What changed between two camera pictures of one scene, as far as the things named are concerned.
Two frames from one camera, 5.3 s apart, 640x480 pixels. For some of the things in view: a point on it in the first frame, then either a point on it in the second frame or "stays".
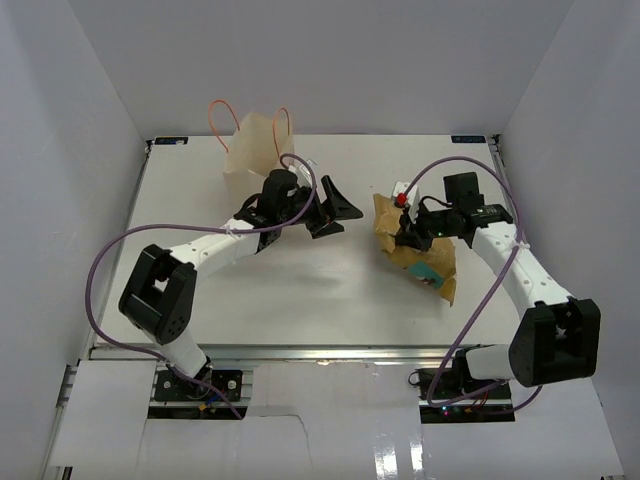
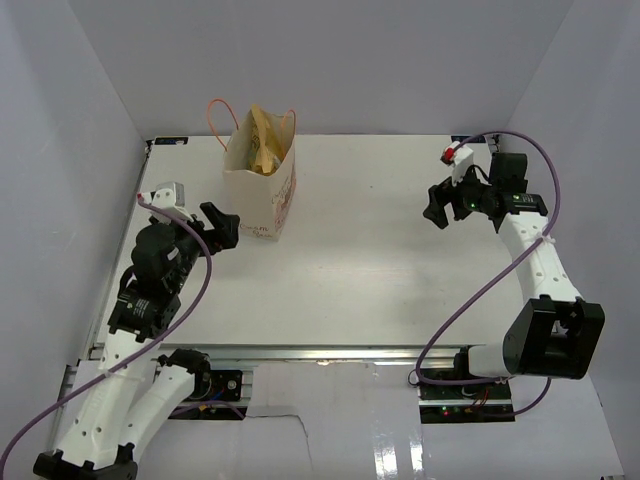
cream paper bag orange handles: [254, 149] stays
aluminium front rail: [292, 354] stays
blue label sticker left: [170, 140] stays
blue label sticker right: [468, 139] stays
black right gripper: [413, 234] -> [441, 195]
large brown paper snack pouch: [435, 266] -> [265, 147]
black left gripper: [335, 208] -> [225, 226]
